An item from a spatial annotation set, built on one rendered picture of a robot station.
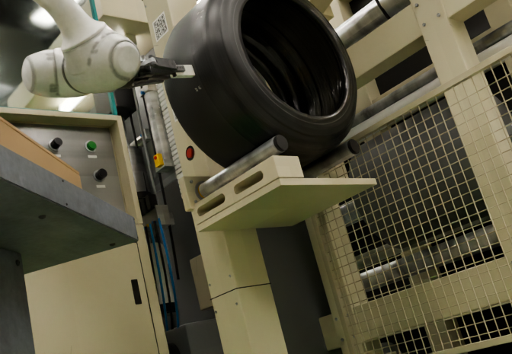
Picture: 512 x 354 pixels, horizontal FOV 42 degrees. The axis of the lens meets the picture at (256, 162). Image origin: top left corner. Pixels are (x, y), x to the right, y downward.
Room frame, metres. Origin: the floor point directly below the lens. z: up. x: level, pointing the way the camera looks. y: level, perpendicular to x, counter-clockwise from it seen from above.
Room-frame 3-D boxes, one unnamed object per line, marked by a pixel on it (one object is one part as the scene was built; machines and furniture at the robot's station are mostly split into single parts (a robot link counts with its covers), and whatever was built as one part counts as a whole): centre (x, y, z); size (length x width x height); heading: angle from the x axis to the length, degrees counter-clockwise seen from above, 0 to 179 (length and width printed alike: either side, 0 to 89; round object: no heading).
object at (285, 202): (1.78, -0.05, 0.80); 0.37 x 0.36 x 0.02; 134
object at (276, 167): (1.69, 0.05, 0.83); 0.36 x 0.09 x 0.06; 44
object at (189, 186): (1.91, 0.07, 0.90); 0.40 x 0.03 x 0.10; 134
